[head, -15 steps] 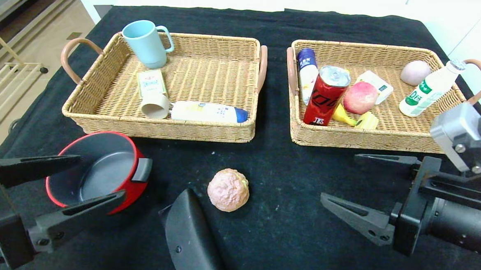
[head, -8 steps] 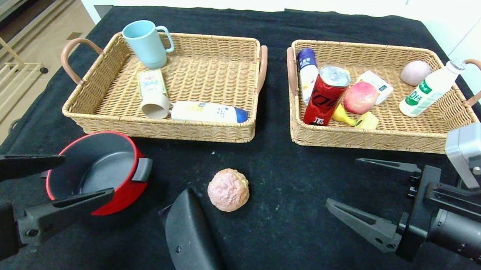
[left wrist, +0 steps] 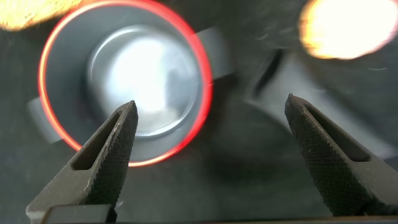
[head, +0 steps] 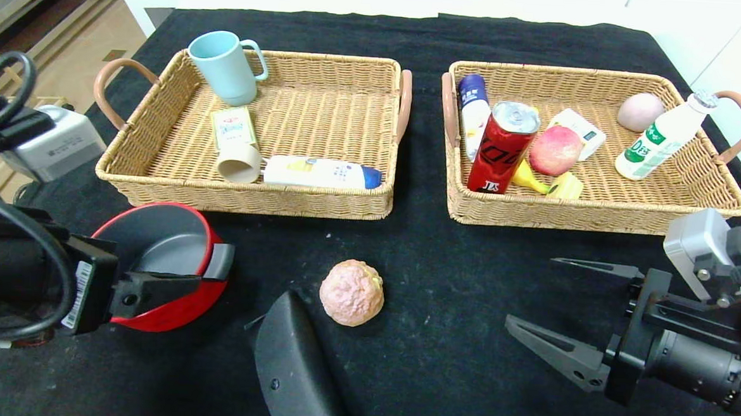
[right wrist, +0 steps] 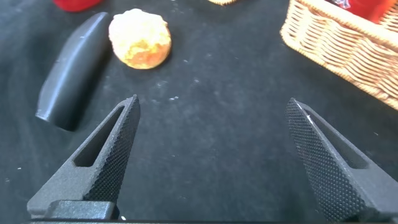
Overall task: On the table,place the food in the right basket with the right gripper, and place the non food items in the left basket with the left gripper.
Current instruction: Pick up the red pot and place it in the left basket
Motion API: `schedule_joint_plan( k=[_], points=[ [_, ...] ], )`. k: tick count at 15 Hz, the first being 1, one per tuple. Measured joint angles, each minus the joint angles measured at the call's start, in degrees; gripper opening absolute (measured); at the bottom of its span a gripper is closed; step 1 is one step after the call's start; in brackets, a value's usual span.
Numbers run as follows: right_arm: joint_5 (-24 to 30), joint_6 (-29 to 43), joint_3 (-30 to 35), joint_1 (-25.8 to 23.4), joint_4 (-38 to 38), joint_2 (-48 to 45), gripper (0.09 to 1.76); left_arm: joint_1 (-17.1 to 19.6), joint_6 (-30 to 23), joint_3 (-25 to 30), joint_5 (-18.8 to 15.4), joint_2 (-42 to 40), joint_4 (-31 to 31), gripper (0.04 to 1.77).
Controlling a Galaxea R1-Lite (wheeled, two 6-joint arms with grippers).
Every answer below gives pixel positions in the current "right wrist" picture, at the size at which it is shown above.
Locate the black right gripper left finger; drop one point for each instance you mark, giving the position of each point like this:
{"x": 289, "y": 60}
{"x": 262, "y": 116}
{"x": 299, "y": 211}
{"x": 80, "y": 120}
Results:
{"x": 102, "y": 161}

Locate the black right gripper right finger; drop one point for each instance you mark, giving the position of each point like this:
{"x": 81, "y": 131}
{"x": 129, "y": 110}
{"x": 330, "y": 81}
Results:
{"x": 329, "y": 168}

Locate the red pot grey inside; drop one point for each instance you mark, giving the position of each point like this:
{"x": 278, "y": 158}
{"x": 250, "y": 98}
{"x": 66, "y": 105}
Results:
{"x": 76, "y": 4}

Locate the red soda can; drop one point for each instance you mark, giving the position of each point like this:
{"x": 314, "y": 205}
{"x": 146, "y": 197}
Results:
{"x": 367, "y": 9}

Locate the wicker basket with banana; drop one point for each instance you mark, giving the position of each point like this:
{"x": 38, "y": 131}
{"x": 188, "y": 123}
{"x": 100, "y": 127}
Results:
{"x": 342, "y": 46}

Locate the black table cloth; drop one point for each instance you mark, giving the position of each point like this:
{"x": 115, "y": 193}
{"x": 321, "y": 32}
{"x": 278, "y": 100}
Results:
{"x": 211, "y": 124}

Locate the pink crumbly bun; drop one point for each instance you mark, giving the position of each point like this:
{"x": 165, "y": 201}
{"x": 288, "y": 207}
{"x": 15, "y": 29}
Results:
{"x": 140, "y": 39}

